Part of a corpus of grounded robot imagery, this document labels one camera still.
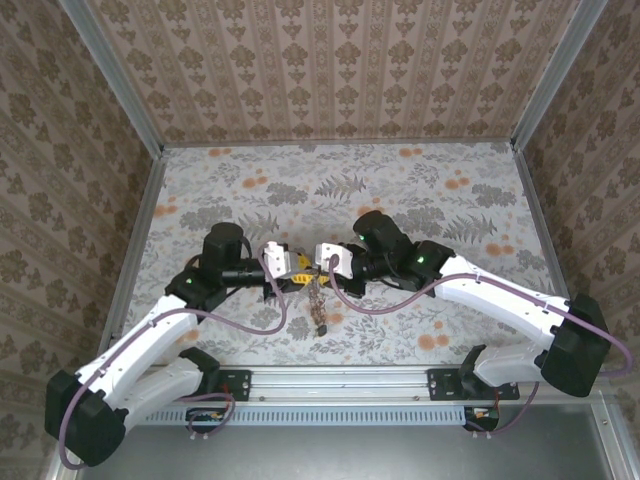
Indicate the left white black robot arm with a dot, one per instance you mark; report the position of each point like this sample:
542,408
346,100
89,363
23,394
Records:
140,340

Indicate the aluminium table side rail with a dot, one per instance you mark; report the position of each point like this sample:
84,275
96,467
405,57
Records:
542,225
140,225

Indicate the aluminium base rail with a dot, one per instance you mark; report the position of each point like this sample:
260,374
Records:
340,385

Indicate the key with black head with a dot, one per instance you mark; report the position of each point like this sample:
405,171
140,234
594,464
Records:
321,330

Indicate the silver keyring bunch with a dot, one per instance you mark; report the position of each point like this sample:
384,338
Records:
316,305

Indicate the grey metal panel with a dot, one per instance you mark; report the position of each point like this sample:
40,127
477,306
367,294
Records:
350,455

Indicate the aluminium frame post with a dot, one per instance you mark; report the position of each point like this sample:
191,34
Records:
556,75
119,80

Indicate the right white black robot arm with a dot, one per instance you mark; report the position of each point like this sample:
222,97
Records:
500,300

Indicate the aluminium table back rail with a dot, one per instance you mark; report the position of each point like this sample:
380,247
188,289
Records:
340,142

